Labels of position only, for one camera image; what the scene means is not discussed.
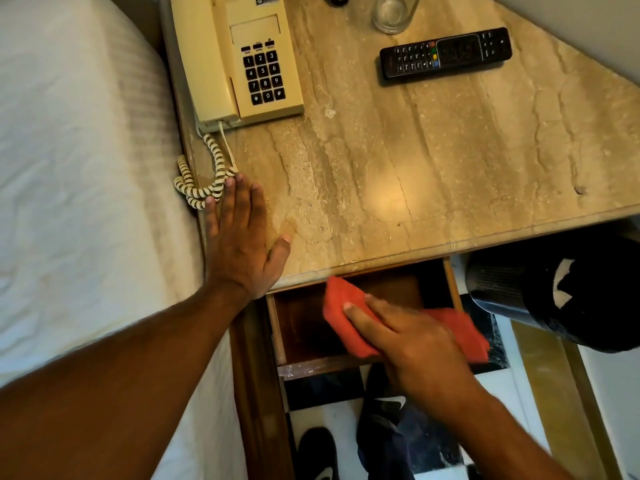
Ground wooden drawer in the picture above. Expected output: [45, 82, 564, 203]
[265, 258, 463, 381]

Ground person's dark trousers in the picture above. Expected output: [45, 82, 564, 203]
[355, 364, 466, 480]

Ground person's black shoe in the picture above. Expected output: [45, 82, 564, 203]
[295, 427, 341, 480]
[367, 364, 409, 421]

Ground person's right hand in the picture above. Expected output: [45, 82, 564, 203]
[342, 293, 483, 411]

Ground cream push-button telephone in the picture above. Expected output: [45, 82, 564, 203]
[169, 0, 306, 134]

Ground brown wooden nightstand body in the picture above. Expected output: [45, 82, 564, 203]
[229, 299, 296, 480]

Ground black waste bin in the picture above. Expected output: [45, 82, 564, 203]
[465, 229, 640, 354]

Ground person's black left shoe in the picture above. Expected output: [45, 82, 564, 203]
[295, 427, 341, 480]

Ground clear drinking glass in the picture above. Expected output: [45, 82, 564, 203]
[371, 0, 423, 35]

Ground person's black right shoe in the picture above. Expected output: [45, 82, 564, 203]
[367, 364, 409, 421]

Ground red cleaning cloth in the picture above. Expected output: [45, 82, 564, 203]
[322, 276, 491, 365]

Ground person's left hand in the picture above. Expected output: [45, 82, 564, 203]
[203, 173, 293, 301]

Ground black remote control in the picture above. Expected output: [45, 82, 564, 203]
[379, 27, 513, 81]

